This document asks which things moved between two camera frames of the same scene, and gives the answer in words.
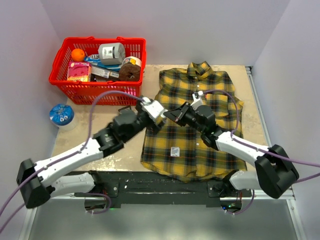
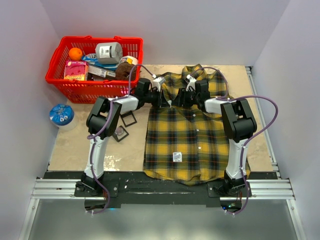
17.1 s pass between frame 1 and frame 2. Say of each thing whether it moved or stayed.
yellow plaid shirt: stayed
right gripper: moved
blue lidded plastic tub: stayed
